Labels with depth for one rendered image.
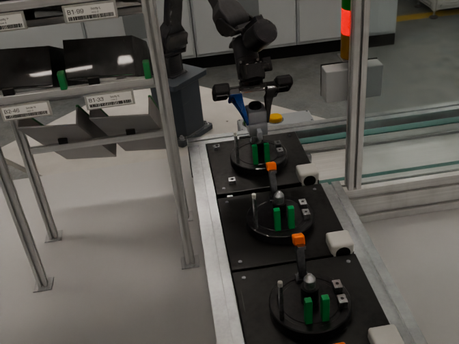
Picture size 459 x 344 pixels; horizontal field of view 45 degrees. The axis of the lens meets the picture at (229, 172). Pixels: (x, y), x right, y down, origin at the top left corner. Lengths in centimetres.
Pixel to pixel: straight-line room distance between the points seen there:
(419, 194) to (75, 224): 84
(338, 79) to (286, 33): 332
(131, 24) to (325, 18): 148
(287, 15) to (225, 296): 357
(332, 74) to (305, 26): 334
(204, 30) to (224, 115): 258
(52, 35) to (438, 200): 353
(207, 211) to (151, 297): 22
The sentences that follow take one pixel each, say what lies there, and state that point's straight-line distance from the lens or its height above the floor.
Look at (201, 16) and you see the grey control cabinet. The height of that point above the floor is 43.
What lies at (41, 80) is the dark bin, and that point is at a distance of 109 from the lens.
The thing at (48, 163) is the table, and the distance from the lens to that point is 176.
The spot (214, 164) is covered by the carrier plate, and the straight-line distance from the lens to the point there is 138.
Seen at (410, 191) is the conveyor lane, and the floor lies 93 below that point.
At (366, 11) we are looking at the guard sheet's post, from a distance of 111.
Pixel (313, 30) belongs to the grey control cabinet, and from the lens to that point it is 454.
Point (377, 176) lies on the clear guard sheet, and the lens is 131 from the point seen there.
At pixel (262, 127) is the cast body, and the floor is 108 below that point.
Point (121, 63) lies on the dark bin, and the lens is 107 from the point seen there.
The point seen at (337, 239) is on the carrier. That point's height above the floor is 99.
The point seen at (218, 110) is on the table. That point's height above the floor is 86.
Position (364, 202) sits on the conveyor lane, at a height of 92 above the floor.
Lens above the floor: 170
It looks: 33 degrees down
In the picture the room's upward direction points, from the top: 6 degrees counter-clockwise
